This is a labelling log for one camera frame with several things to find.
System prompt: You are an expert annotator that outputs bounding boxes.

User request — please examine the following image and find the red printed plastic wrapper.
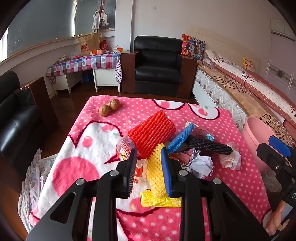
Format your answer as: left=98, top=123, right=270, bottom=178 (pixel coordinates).
left=116, top=135, right=148, bottom=184

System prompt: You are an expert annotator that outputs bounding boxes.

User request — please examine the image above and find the white red paper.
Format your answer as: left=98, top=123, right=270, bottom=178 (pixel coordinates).
left=178, top=148, right=213, bottom=179

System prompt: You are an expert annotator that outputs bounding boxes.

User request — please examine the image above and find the red foam fruit net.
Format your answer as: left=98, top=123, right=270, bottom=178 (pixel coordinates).
left=128, top=110, right=176, bottom=158

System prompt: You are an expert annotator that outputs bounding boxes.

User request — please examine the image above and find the white orange plastic bag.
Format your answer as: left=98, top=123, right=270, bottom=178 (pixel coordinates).
left=219, top=143, right=241, bottom=171

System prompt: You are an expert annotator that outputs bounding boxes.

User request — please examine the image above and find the pink plastic trash bucket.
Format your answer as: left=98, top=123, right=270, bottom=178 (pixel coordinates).
left=241, top=116, right=275, bottom=173

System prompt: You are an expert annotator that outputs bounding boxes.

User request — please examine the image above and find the person's right hand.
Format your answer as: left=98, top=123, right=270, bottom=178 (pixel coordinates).
left=265, top=200, right=292, bottom=236

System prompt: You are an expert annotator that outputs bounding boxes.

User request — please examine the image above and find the blue foam fruit net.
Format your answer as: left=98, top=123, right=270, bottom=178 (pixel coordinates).
left=166, top=123, right=195, bottom=154

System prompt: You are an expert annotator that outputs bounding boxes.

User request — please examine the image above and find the yellow plastic bag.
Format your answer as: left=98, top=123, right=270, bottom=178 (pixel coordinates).
left=140, top=189, right=182, bottom=208

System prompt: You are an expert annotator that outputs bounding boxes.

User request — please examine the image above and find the pink polka dot blanket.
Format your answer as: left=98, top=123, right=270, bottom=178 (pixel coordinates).
left=27, top=95, right=270, bottom=240

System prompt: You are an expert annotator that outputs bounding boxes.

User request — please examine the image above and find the white pink dotted quilt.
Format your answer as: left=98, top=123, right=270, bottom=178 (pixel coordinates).
left=205, top=50, right=295, bottom=126

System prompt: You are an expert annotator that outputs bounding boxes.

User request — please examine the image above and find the brown leaf pattern blanket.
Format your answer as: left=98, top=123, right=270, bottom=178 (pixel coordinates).
left=195, top=60, right=295, bottom=147

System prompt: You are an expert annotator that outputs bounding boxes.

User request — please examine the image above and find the left walnut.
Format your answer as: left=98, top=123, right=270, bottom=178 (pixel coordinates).
left=98, top=104, right=110, bottom=116

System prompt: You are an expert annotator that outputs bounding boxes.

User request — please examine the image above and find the walnut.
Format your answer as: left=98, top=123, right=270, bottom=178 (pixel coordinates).
left=108, top=98, right=120, bottom=111
left=98, top=104, right=110, bottom=116

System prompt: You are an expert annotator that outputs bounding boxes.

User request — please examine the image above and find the right walnut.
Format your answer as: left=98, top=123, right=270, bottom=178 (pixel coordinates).
left=108, top=98, right=120, bottom=111

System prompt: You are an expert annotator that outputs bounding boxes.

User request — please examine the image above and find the white wardrobe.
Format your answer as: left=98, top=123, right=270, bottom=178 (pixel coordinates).
left=265, top=19, right=295, bottom=101

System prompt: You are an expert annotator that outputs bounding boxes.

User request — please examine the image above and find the yellow red small pillow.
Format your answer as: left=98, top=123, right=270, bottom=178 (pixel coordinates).
left=242, top=58, right=256, bottom=72

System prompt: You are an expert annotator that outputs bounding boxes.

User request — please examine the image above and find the bed with white mattress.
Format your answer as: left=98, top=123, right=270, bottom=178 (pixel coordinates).
left=190, top=27, right=295, bottom=146

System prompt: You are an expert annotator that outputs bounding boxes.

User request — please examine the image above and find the white low table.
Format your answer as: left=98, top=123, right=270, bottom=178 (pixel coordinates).
left=53, top=69, right=121, bottom=94

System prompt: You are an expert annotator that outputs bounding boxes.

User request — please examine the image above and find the black leather armchair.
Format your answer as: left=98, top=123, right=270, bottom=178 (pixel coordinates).
left=0, top=70, right=58, bottom=163
left=120, top=36, right=197, bottom=98

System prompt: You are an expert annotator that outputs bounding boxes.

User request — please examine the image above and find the plaid tablecloth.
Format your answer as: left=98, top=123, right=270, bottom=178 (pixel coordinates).
left=47, top=53, right=122, bottom=83

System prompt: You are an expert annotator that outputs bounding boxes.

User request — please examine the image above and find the colourful patterned cushion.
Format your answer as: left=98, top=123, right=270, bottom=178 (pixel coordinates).
left=181, top=34, right=206, bottom=60

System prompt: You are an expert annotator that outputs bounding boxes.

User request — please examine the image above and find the red gift box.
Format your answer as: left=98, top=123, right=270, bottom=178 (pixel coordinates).
left=99, top=40, right=109, bottom=52

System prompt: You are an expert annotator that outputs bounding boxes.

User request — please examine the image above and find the brown paper shopping bag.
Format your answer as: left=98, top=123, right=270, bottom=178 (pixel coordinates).
left=78, top=33, right=100, bottom=56

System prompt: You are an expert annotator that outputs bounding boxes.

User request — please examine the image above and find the coat stand with clothes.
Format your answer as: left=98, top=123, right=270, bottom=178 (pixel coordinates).
left=92, top=1, right=109, bottom=33

